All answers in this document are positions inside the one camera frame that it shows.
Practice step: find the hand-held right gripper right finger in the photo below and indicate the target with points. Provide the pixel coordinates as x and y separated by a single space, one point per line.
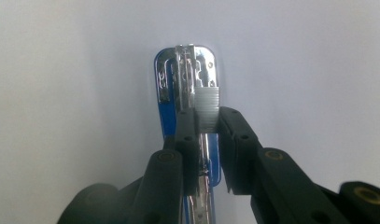
237 149

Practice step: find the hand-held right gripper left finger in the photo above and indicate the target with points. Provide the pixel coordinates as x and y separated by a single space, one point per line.
187 146

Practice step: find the strip of staples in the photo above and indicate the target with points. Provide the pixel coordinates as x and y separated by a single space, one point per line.
207 107

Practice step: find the blue and chrome stapler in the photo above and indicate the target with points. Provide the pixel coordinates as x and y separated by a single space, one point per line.
186 77

